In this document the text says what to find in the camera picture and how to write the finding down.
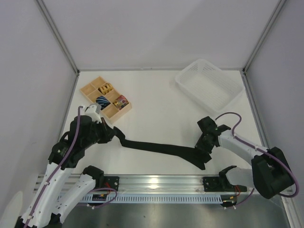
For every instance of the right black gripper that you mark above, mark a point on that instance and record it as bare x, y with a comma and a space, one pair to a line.
202, 144

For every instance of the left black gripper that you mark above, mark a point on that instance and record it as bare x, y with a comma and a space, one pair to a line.
105, 129

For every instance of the black necktie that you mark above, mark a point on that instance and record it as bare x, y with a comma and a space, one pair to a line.
194, 156

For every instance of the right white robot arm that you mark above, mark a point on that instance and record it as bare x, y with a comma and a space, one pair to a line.
269, 173

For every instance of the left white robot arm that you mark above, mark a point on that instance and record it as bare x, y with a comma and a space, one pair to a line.
48, 209

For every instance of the wooden compartment box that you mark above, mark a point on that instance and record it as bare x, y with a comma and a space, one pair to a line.
111, 113

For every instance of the blue striped rolled tie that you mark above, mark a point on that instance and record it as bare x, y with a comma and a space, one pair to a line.
102, 101

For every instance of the colourful dotted rolled tie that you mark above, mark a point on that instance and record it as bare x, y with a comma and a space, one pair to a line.
120, 102

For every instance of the yellow patterned rolled tie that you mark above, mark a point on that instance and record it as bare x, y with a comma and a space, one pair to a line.
105, 88

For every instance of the white plastic basket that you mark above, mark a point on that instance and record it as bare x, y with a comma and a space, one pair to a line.
208, 86

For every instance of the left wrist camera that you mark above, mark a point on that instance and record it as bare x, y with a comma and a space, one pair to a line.
93, 111

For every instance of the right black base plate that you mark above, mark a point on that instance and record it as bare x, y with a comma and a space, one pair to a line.
220, 184

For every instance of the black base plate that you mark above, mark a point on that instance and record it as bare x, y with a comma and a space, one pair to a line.
220, 184
111, 182

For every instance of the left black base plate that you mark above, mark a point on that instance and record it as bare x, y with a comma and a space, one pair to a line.
111, 182

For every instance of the aluminium mounting rail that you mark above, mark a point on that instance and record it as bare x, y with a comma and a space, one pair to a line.
142, 184

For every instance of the white slotted cable duct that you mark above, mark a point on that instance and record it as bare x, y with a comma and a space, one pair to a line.
160, 198

